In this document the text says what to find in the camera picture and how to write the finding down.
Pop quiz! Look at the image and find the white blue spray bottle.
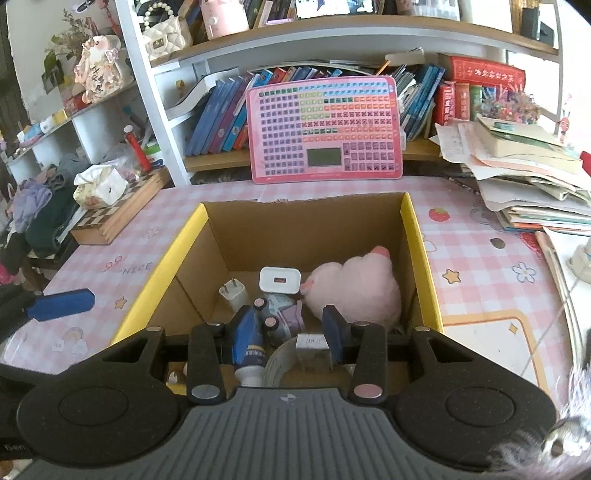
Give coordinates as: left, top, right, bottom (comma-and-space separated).
231, 306, 267, 388

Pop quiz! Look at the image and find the small white plug charger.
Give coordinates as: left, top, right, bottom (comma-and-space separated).
218, 278, 250, 313

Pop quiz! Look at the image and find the large white power adapter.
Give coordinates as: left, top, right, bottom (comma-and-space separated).
259, 266, 301, 295

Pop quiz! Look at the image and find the pink plush toy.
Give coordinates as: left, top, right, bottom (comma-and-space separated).
300, 246, 402, 331

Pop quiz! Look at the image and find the clear tape roll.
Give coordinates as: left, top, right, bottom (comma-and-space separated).
263, 338, 300, 388

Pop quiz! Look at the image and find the grey purple toy car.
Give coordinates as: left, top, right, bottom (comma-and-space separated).
252, 294, 305, 348

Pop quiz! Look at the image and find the pile of dark clothes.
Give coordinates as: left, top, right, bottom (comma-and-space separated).
1, 154, 90, 276

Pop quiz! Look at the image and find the wooden chess board box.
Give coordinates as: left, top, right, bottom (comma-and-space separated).
70, 167, 171, 245

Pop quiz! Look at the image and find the yellow cardboard box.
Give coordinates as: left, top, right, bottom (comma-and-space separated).
103, 194, 445, 404

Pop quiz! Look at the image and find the floral tissue pack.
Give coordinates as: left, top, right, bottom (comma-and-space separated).
73, 165, 128, 210

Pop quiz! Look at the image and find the red white pen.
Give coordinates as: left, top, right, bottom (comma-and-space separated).
123, 124, 152, 173

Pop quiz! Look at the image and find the pink keyboard learning toy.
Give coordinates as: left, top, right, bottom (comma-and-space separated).
245, 75, 403, 184

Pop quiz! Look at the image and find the row of blue books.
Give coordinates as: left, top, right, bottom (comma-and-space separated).
184, 65, 329, 156

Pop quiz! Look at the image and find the white power strip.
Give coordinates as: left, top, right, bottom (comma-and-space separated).
567, 239, 591, 284

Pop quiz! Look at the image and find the stack of papers and books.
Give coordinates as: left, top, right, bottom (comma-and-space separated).
436, 115, 590, 235

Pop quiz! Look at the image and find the pink lucky cat figurine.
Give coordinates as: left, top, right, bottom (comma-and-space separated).
74, 35, 125, 104

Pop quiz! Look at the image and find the red book box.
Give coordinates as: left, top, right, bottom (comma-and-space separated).
438, 53, 526, 91

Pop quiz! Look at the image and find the cream quilted pearl handbag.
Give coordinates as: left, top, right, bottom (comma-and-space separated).
142, 1, 193, 61

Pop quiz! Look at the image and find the white bookshelf frame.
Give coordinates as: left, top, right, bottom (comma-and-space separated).
116, 1, 564, 186

